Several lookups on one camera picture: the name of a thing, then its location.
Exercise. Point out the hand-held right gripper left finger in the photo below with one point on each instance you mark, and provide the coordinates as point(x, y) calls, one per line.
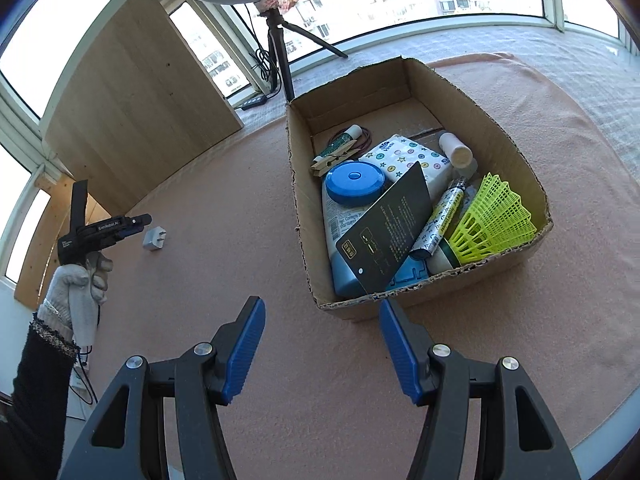
point(247, 350)

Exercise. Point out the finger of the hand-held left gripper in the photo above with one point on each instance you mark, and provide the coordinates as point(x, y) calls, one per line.
point(135, 219)
point(130, 231)

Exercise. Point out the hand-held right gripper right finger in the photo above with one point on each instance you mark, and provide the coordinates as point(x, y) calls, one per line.
point(400, 355)

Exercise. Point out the white charger plug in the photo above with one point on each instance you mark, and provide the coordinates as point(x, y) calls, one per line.
point(152, 240)

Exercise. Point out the blue plastic case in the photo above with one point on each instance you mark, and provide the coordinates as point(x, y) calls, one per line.
point(412, 271)

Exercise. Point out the large blue-capped lotion tube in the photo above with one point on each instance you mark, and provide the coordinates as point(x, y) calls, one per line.
point(345, 270)

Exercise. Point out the dark grey card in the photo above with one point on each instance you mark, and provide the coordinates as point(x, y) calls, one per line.
point(390, 230)

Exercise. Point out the patterned lighter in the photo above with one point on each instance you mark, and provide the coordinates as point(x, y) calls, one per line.
point(442, 215)

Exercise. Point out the yellow plastic shuttlecock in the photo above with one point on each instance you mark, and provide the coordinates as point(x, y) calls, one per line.
point(495, 215)

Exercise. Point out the blue round lid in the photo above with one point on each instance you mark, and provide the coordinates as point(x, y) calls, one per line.
point(352, 182)

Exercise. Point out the patterned tissue packet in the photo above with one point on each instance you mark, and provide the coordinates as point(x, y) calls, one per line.
point(405, 155)

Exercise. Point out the wooden clothespin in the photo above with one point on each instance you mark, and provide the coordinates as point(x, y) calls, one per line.
point(332, 159)

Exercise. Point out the small white grey-capped tube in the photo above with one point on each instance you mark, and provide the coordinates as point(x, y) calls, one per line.
point(455, 150)

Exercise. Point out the green lip balm tube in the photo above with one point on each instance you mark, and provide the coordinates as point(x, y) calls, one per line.
point(345, 136)

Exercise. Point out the brown cardboard box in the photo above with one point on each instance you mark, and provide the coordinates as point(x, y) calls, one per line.
point(505, 150)

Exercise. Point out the person's left forearm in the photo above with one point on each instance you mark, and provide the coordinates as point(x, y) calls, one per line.
point(35, 400)

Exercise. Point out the person's left hand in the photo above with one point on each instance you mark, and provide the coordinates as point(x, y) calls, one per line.
point(60, 290)

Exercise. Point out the light wooden board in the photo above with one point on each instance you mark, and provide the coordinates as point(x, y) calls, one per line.
point(130, 100)

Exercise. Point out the black power strip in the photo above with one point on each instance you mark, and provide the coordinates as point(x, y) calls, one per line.
point(254, 101)

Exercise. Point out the black tripod stand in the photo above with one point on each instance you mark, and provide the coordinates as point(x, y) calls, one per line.
point(281, 55)

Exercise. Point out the white checked cloth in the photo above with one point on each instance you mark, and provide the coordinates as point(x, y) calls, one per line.
point(550, 47)

